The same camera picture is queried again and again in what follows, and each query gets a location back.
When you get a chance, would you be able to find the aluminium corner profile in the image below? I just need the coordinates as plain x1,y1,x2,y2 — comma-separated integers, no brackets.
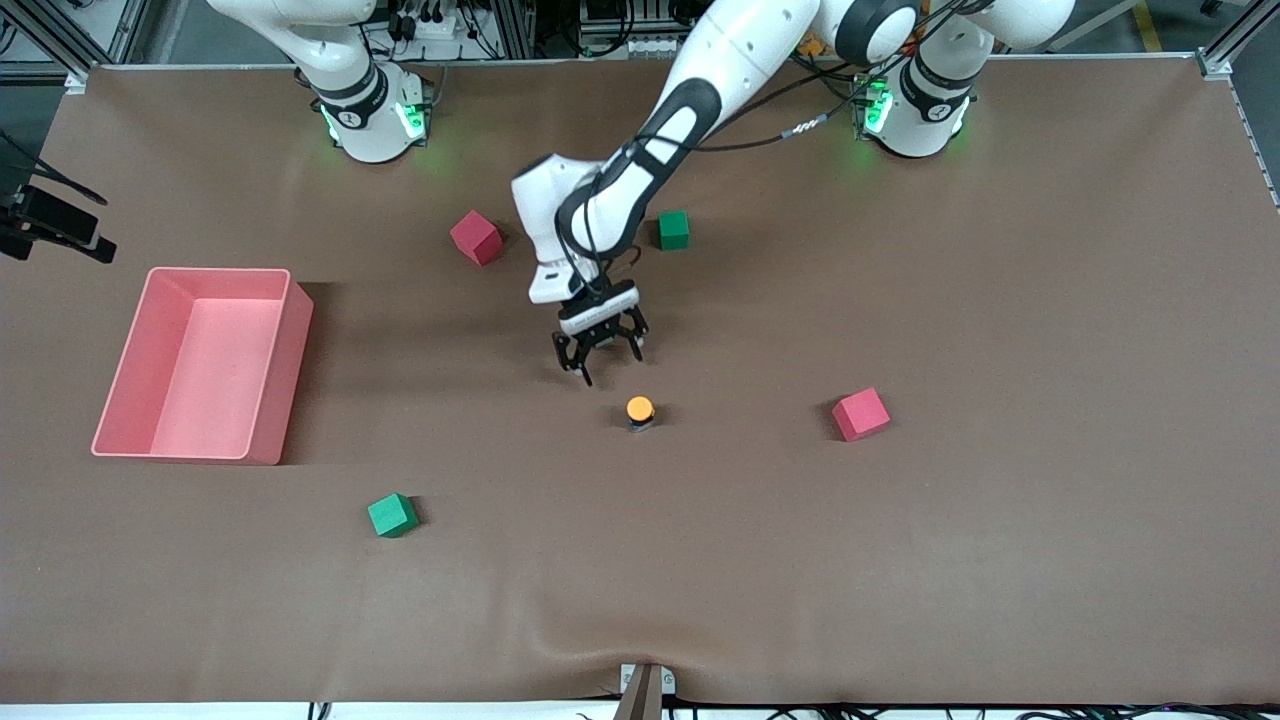
0,0,91,93
1197,0,1280,81

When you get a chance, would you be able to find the pink foam cube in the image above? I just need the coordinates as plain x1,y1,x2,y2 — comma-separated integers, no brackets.
831,388,892,443
449,209,504,267

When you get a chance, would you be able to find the pink plastic bin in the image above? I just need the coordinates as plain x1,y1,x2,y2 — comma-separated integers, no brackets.
91,268,315,466

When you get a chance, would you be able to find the brown table mat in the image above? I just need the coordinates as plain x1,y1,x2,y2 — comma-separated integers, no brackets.
0,55,1280,706

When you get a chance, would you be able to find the white power strip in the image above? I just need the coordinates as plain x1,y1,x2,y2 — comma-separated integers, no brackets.
385,5,471,43

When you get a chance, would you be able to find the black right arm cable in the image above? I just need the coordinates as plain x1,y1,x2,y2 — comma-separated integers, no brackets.
0,130,109,205

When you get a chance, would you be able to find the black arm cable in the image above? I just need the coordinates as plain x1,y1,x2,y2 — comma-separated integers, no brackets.
0,130,109,205
560,0,976,291

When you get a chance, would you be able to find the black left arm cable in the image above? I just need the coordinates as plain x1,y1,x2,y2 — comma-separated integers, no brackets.
560,0,976,291

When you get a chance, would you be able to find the aluminium frame post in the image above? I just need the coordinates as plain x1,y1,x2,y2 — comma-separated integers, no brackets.
497,0,538,61

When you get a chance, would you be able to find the grey metal table bracket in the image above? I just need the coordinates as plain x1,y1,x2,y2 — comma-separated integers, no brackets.
620,663,676,696

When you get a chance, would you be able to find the brown camera pole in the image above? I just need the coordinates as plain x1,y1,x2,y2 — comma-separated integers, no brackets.
612,665,666,720

